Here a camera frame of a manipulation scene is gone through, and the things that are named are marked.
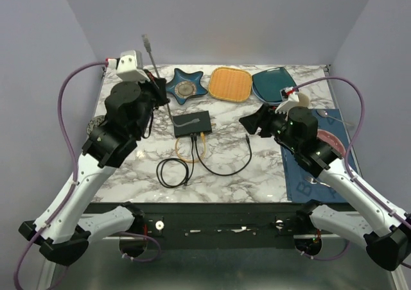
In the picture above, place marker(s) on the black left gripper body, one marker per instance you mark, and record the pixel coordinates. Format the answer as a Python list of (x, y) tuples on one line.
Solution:
[(154, 97)]

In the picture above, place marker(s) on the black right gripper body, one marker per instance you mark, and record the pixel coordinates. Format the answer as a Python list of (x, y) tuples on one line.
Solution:
[(275, 124)]

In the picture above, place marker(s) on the black network switch box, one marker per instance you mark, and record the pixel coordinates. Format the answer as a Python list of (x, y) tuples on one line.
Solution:
[(193, 123)]

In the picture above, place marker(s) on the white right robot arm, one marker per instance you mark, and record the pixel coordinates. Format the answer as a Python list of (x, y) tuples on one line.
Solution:
[(381, 228)]

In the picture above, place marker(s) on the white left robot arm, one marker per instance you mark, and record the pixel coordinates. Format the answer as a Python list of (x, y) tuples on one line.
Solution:
[(59, 232)]

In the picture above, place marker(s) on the beige ceramic mug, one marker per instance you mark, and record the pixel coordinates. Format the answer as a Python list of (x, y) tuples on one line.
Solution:
[(304, 100)]

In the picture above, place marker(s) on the metal spoon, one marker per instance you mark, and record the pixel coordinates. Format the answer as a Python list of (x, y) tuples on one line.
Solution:
[(324, 114)]

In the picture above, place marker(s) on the pink dotted plate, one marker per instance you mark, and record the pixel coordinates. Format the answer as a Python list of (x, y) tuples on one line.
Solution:
[(332, 140)]

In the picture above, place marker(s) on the small floral patterned bowl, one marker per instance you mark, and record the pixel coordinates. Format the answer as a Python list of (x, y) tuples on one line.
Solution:
[(94, 123)]

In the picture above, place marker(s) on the teal square plate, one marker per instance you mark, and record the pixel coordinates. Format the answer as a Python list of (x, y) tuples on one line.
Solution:
[(267, 85)]

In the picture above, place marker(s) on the orange woven square tray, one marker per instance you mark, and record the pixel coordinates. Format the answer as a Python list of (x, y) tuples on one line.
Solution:
[(230, 84)]

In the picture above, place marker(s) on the metal fork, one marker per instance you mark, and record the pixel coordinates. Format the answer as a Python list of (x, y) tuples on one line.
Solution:
[(313, 180)]

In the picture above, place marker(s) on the blue cloth placemat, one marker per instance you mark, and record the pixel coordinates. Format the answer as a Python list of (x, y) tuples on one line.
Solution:
[(297, 188)]

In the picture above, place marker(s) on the blue star-shaped dish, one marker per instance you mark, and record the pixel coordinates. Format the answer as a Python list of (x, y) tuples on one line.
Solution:
[(186, 85)]

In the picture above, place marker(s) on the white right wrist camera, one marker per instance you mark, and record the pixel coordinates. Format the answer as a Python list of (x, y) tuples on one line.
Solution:
[(290, 99)]

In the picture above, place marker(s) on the black mounting base plate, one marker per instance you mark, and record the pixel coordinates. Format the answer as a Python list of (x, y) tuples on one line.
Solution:
[(219, 225)]

